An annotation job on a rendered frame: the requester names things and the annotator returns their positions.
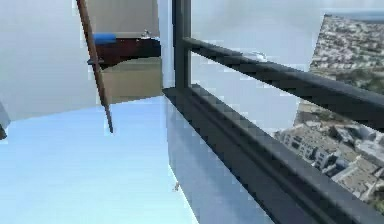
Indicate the silver sink tap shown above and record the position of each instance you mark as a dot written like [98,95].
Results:
[145,33]

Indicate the dark framed window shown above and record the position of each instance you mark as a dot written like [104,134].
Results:
[286,100]

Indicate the blue cloth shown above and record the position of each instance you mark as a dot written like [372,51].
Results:
[104,38]

